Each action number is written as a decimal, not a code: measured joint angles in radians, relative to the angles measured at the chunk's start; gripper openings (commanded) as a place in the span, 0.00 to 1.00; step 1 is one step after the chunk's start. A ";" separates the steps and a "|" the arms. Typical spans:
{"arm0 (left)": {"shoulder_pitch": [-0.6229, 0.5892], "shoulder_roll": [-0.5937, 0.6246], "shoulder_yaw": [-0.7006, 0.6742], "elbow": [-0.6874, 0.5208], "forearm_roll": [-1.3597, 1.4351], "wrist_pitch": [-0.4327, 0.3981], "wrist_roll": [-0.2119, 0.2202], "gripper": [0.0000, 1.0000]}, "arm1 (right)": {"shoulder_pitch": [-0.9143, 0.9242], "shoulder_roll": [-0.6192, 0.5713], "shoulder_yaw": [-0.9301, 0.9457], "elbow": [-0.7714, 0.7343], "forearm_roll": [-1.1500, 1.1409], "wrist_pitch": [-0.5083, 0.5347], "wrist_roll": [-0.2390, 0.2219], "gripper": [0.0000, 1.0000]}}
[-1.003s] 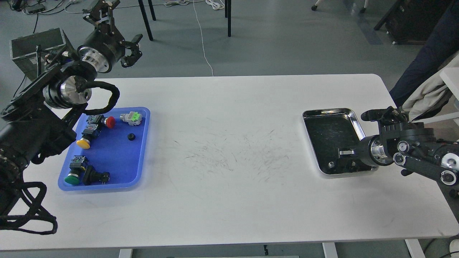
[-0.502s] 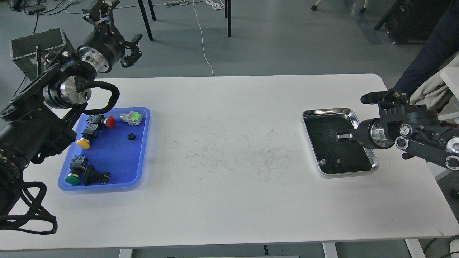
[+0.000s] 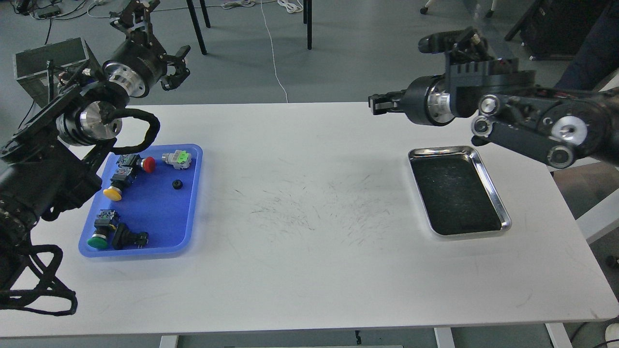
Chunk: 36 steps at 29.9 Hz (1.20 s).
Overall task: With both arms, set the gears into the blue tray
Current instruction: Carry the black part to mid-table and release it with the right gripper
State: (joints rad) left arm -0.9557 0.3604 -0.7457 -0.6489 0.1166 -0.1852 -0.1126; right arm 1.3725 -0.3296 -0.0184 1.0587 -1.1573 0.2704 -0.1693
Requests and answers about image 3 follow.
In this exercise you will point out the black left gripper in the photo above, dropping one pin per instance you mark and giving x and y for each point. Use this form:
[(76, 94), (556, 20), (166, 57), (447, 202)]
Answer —
[(138, 64)]

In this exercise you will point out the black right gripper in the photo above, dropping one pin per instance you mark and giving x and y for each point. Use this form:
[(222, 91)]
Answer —
[(415, 101)]

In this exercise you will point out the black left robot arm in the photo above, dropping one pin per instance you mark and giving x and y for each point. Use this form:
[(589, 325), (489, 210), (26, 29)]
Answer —
[(53, 159)]

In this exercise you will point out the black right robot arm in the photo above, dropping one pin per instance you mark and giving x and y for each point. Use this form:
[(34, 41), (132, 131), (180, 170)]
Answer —
[(553, 126)]

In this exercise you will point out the grey plastic crate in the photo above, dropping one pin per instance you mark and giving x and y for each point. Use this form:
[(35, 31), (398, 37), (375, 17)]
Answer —
[(31, 65)]

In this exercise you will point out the silver metal tray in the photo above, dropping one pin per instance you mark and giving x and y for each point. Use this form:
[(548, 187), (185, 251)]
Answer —
[(460, 199)]

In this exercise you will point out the black table legs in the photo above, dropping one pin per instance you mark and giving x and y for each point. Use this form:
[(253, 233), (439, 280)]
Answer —
[(301, 6)]

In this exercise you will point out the blue plastic tray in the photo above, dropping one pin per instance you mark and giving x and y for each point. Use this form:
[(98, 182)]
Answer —
[(151, 205)]

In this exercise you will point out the black equipment case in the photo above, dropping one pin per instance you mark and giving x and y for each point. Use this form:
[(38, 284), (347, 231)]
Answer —
[(554, 30)]

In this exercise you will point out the dark trousered person leg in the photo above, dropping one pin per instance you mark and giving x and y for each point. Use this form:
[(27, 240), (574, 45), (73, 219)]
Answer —
[(598, 55)]

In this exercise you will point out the grey switch with green cap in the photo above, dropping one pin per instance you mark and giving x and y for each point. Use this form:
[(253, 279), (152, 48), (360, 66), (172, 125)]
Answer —
[(179, 159)]

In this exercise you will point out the red push button switch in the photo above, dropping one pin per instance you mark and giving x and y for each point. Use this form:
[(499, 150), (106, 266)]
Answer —
[(146, 164)]

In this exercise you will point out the yellow push button switch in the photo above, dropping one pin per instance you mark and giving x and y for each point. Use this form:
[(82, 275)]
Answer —
[(122, 178)]

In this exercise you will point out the green push button switch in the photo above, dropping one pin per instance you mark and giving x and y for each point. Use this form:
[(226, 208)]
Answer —
[(106, 223)]

